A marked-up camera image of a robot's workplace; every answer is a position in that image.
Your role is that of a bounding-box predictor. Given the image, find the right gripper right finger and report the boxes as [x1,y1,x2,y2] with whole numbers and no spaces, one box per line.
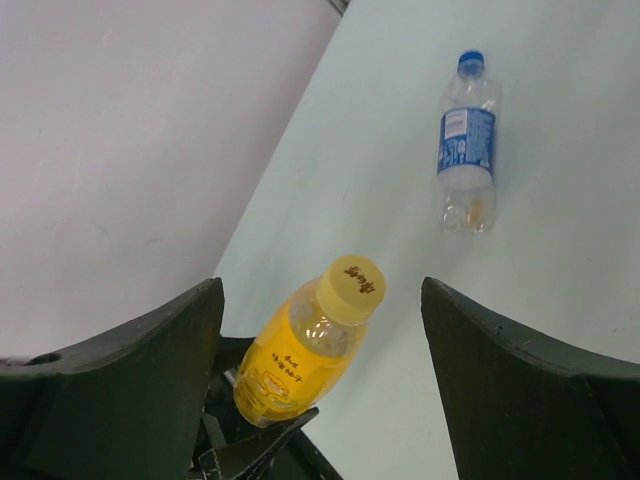
[421,277,639,479]

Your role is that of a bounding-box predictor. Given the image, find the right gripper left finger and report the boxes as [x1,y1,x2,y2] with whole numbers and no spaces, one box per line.
[1,279,224,479]

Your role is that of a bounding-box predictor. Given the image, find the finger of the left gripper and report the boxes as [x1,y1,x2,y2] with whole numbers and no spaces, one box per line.
[197,407,319,480]

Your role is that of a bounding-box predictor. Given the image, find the yellow juice bottle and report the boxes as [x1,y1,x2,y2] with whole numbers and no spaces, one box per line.
[233,255,386,428]

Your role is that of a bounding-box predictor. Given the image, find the clear water bottle blue label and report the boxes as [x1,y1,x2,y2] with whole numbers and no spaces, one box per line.
[436,50,500,234]

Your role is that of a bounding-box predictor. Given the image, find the left aluminium frame post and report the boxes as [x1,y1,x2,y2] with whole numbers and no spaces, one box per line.
[327,0,350,15]

